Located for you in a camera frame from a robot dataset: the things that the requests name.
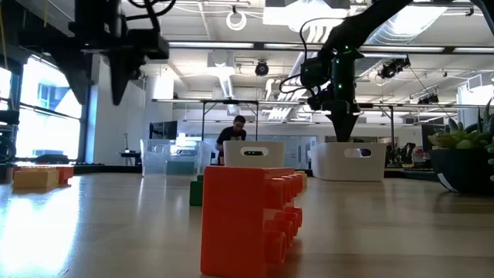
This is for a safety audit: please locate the silver ventilation duct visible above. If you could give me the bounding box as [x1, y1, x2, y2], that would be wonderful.
[354, 15, 414, 80]

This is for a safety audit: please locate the white ceiling vent duct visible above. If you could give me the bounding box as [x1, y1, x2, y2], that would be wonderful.
[206, 49, 237, 100]

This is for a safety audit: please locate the small black side table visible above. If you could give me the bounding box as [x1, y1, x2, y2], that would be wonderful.
[118, 133, 142, 167]

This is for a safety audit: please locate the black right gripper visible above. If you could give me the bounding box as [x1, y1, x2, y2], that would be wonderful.
[307, 57, 364, 143]

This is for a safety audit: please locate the green toy brick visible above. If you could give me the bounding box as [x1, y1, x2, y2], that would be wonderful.
[165, 161, 198, 177]
[188, 174, 205, 207]

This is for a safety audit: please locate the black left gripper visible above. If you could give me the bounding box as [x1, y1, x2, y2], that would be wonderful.
[42, 0, 171, 106]

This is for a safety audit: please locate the black table frame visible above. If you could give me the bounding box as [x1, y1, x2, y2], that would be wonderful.
[200, 99, 260, 142]
[358, 102, 397, 163]

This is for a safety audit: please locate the black machine with cable loop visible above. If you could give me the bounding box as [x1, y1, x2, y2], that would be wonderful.
[0, 110, 20, 163]

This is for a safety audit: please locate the green succulent plant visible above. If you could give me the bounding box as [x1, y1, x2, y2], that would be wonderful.
[427, 97, 494, 182]

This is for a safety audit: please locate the orange toy brick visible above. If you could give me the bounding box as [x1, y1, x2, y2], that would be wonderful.
[12, 164, 75, 186]
[200, 165, 304, 278]

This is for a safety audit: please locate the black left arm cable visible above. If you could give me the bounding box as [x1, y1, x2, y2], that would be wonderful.
[125, 0, 178, 34]

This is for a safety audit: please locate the white plastic bin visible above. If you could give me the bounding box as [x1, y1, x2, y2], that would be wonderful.
[222, 140, 286, 168]
[310, 141, 388, 182]

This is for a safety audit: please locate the clear plastic bin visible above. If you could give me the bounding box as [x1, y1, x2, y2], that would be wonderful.
[140, 138, 213, 178]

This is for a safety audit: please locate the black monitor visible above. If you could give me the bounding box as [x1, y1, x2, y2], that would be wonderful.
[149, 120, 179, 141]

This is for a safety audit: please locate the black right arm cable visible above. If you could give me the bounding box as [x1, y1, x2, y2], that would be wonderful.
[278, 17, 348, 97]

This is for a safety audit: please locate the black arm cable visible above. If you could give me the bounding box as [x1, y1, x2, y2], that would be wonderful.
[278, 17, 348, 97]
[125, 0, 178, 34]

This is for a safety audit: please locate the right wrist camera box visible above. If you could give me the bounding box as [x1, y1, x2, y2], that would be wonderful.
[299, 56, 333, 89]

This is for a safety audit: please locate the person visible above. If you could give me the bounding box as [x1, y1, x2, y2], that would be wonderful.
[215, 114, 248, 166]

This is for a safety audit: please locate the dark plant pot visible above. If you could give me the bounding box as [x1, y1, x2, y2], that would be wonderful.
[428, 148, 494, 195]

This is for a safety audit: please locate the bright window pane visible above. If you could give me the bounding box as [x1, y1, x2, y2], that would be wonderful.
[15, 57, 83, 160]

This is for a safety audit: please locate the yellow toy brick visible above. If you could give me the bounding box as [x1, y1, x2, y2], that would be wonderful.
[12, 168, 60, 190]
[294, 170, 309, 189]

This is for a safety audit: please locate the white cable coil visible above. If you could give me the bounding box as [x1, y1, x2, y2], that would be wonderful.
[225, 10, 248, 32]

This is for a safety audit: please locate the long ceiling light bar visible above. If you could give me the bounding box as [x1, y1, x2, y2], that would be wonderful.
[167, 40, 494, 55]

